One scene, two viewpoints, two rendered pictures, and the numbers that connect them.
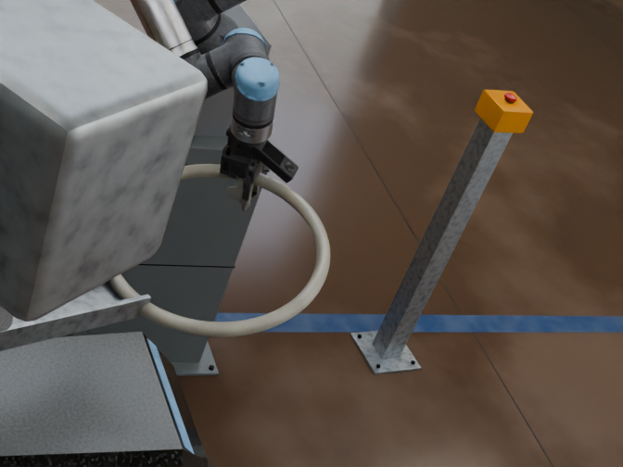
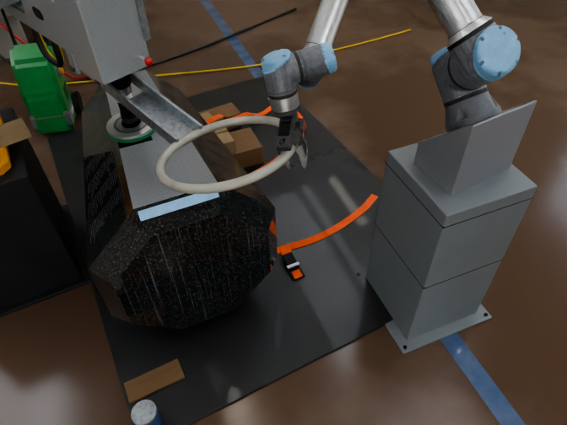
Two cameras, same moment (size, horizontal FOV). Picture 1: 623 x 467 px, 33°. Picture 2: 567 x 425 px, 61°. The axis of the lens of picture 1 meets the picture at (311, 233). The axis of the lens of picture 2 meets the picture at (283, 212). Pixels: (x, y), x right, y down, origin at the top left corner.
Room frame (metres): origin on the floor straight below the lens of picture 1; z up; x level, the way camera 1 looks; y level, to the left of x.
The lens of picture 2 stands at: (2.24, -1.04, 2.04)
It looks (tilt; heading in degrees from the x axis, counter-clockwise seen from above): 45 degrees down; 101
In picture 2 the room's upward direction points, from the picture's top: 2 degrees counter-clockwise
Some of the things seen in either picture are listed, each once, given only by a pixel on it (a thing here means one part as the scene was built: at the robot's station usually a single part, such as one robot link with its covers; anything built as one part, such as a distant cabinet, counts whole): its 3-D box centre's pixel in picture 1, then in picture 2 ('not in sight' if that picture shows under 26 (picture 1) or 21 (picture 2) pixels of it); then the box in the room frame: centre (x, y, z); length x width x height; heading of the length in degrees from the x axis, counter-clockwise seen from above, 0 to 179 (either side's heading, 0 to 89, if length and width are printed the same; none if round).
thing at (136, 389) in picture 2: not in sight; (154, 380); (1.48, -0.21, 0.02); 0.25 x 0.10 x 0.01; 38
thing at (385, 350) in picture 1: (441, 236); not in sight; (3.00, -0.40, 0.54); 0.20 x 0.20 x 1.09; 38
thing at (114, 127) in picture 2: not in sight; (131, 123); (1.26, 0.55, 0.84); 0.21 x 0.21 x 0.01
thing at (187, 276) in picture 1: (158, 222); (436, 240); (2.64, 0.45, 0.43); 0.50 x 0.50 x 0.85; 32
